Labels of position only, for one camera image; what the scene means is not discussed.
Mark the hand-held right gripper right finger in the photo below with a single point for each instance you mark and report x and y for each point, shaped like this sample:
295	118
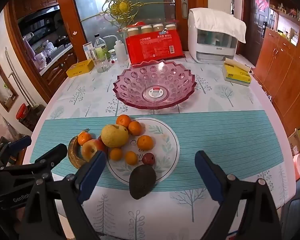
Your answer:
210	177

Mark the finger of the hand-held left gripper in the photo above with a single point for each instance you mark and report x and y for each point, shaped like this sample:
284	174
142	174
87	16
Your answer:
52	153
19	142

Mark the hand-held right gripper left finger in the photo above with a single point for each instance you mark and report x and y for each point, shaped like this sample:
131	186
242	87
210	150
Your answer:
92	176

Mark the overripe brown banana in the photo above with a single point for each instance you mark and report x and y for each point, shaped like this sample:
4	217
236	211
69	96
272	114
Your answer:
73	156

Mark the red apple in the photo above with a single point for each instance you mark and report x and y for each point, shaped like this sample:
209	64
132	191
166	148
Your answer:
89	150

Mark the orange mandarin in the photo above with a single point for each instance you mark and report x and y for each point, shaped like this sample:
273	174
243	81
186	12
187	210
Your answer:
145	142
131	158
84	138
115	154
123	120
135	128

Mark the small dark red fruit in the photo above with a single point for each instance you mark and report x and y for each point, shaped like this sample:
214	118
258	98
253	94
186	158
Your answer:
149	159
99	138

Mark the yellow pear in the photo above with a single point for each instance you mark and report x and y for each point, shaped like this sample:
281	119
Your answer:
114	136

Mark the dark avocado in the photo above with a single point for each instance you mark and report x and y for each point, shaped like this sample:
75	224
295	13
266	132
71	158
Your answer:
142	181

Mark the pink glass fruit bowl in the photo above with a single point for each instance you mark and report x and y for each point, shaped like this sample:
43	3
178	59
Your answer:
140	80

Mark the red-lidded container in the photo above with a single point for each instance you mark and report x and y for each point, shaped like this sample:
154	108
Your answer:
22	111

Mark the purple floral mug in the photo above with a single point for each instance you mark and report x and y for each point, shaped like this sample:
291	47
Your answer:
40	59

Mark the pink round container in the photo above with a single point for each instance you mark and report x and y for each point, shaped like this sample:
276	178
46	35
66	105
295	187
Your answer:
298	167

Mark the yellow flat box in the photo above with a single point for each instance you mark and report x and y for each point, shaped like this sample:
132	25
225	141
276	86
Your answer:
79	68

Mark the grey-blue chair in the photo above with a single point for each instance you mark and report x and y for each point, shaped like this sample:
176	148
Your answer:
296	205

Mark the cardboard box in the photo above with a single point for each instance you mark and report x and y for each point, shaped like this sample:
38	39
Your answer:
295	141

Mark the clear drinking glass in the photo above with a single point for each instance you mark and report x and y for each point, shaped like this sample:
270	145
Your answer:
103	65

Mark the yellow tissue pack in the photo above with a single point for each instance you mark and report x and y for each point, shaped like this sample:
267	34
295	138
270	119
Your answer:
236	75

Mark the black cooking pot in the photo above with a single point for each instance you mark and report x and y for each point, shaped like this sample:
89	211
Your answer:
61	40

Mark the small white carton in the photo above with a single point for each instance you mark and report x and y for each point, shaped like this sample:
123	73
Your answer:
87	48

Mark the small white cup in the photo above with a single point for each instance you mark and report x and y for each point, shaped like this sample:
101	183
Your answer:
112	55

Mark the clear plastic bottle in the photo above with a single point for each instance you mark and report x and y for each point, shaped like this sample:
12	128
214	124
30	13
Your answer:
99	47

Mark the white squeeze bottle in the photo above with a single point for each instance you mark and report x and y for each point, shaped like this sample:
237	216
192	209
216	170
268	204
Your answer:
120	51

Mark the white countertop appliance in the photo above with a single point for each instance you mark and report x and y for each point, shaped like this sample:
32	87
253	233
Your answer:
210	52

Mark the wooden floor cabinet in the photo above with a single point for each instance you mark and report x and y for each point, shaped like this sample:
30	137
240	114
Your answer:
285	75

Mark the red paper cup package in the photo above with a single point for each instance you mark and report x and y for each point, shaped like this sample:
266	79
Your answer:
155	47

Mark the beige lidded jar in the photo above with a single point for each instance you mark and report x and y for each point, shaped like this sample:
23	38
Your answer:
146	29
158	27
170	26
133	31

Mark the dark entrance door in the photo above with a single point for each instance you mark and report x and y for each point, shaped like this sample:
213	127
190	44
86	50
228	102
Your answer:
257	32

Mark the white towel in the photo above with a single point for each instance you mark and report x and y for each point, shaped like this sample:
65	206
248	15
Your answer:
222	22

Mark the wooden display shelf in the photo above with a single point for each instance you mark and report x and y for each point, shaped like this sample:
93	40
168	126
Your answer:
285	12

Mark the red door decoration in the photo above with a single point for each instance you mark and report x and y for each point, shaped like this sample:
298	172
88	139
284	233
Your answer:
262	1

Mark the wooden wall frame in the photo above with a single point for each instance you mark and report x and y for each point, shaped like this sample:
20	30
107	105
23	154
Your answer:
13	97

